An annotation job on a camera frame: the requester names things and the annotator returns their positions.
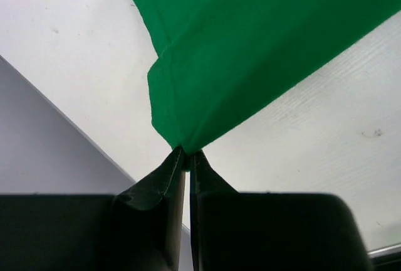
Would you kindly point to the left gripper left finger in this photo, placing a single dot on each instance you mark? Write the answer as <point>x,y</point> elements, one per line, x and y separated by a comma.
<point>138,229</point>

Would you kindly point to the green t shirt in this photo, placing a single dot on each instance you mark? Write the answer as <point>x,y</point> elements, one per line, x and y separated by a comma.
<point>221,61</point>

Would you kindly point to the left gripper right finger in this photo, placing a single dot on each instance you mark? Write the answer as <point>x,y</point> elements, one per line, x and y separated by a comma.
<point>269,231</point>

